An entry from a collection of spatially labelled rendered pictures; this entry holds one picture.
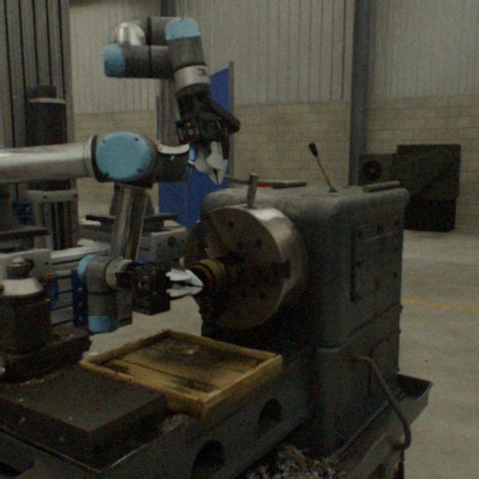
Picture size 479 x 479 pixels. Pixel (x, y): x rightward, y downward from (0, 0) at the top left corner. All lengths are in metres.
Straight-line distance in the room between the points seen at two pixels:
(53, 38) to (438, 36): 10.26
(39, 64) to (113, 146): 0.65
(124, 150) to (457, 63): 10.51
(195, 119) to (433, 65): 10.62
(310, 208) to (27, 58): 0.99
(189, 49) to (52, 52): 0.77
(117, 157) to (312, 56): 11.38
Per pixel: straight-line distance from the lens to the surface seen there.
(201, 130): 1.22
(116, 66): 1.38
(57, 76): 1.97
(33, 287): 1.07
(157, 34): 1.75
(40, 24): 1.97
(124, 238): 1.53
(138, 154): 1.35
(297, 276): 1.40
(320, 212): 1.46
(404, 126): 11.70
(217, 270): 1.32
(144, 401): 0.97
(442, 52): 11.70
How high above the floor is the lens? 1.37
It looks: 8 degrees down
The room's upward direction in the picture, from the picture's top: straight up
